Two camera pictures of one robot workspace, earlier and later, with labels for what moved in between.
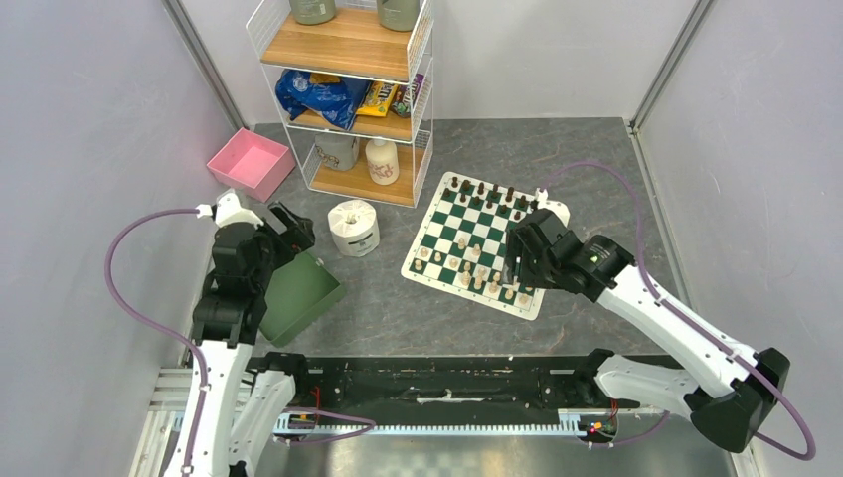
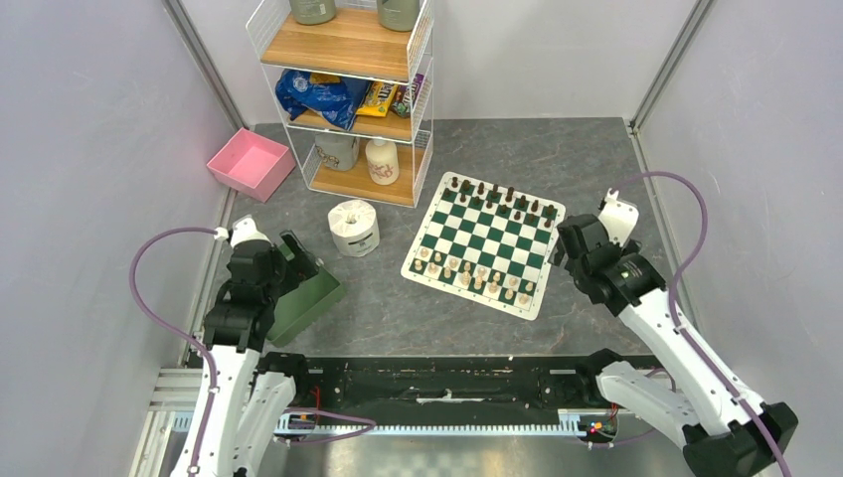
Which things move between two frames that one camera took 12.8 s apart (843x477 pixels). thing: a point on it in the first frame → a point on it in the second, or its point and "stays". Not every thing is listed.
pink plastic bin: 252,165 stays
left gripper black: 297,237 → 300,267
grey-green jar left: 313,12 stays
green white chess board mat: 461,247 stays
